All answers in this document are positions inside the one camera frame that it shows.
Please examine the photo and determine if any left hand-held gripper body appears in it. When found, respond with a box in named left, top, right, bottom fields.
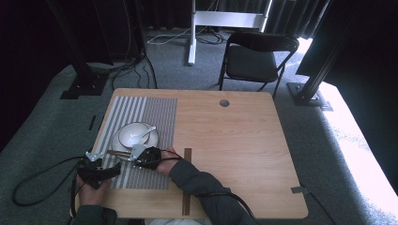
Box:
left=76, top=151, right=109, bottom=190

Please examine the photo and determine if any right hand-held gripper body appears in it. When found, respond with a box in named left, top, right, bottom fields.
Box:
left=129, top=143, right=163, bottom=172

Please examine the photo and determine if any white plate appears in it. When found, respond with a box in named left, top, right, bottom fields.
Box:
left=111, top=125, right=160, bottom=162

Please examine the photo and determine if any person's right hand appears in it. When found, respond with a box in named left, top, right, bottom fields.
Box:
left=155, top=146, right=185, bottom=176

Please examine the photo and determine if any person's left hand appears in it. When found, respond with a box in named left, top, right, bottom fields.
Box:
left=75, top=174, right=113, bottom=208

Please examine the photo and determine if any white spoon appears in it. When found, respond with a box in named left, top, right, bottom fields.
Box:
left=130, top=125, right=158, bottom=141

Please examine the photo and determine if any white bowl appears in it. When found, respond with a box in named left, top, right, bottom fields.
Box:
left=117, top=121, right=154, bottom=148

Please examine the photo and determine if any grey striped placemat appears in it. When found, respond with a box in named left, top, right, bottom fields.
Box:
left=93, top=96, right=178, bottom=190

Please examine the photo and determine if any person's white clothing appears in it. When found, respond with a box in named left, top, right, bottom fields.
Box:
left=146, top=217, right=216, bottom=225

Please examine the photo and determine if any black metal stand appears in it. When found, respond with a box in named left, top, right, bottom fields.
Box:
left=286, top=31, right=334, bottom=112
left=46, top=0, right=111, bottom=100

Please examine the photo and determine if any black folding chair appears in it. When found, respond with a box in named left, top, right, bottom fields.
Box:
left=218, top=30, right=300, bottom=99

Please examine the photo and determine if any grey tape piece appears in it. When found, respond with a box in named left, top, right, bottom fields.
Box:
left=290, top=186, right=311, bottom=195

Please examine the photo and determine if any white metal stand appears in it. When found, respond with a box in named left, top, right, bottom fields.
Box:
left=187, top=0, right=272, bottom=66

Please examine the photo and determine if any dark curtain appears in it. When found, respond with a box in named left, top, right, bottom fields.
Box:
left=137, top=0, right=332, bottom=40

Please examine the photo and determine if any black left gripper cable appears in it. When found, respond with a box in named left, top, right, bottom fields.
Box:
left=11, top=155, right=87, bottom=218

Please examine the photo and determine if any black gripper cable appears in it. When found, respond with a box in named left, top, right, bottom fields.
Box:
left=137, top=149, right=262, bottom=225
left=11, top=155, right=87, bottom=218

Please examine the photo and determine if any bundle of black floor cables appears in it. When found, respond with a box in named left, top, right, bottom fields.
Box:
left=87, top=51, right=159, bottom=91

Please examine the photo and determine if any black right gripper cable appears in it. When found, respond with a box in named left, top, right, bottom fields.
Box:
left=137, top=149, right=262, bottom=225

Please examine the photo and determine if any white floor cable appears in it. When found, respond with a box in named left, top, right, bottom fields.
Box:
left=145, top=27, right=192, bottom=45

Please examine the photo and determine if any thin black cable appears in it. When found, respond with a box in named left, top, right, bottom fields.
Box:
left=308, top=187, right=338, bottom=225

